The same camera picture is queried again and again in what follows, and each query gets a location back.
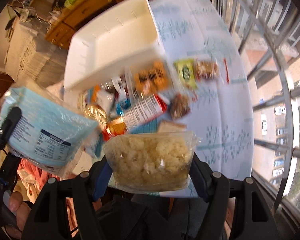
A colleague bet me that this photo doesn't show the light blue snack bag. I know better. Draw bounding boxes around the light blue snack bag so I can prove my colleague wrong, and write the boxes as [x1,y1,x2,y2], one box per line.
[0,85,97,178]

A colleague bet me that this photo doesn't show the clear bag rice puff snack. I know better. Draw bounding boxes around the clear bag rice puff snack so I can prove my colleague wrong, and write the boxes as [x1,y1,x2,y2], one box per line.
[103,131,198,193]

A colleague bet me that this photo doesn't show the walnut date packet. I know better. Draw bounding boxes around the walnut date packet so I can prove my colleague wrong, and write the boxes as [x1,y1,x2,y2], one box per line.
[194,60,220,81]
[170,93,190,120]

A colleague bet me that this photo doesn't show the red white cracker pack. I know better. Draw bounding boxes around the red white cracker pack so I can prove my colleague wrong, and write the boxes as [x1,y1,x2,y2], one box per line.
[122,94,167,131]

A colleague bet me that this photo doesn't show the person left hand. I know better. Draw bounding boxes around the person left hand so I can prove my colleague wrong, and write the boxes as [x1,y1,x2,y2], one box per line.
[5,191,31,239]

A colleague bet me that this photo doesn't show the white lace covered furniture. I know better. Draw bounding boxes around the white lace covered furniture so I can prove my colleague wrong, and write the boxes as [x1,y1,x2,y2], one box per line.
[5,20,68,87]

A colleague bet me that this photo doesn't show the orange snack packet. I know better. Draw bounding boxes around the orange snack packet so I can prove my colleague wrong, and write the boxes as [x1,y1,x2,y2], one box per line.
[102,117,127,141]

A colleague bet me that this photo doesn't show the wooden desk with drawers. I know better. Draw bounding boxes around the wooden desk with drawers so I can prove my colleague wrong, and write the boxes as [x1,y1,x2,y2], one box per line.
[45,0,124,49]

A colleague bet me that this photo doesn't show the green pineapple cake packet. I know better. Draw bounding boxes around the green pineapple cake packet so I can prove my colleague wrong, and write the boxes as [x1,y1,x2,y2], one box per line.
[173,59,197,89]

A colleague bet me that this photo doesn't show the orange puff balls snack bag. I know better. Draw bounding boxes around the orange puff balls snack bag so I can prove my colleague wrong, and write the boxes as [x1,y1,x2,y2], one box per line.
[133,61,171,96]

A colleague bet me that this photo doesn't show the white plastic bin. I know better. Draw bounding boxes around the white plastic bin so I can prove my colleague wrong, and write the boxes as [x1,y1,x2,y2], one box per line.
[64,0,165,90]

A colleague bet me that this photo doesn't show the tree print tablecloth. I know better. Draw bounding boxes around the tree print tablecloth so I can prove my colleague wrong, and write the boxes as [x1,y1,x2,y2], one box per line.
[62,0,255,198]

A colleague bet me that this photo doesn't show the metal window bars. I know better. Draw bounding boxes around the metal window bars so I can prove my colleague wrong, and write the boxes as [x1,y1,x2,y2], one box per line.
[212,0,300,220]

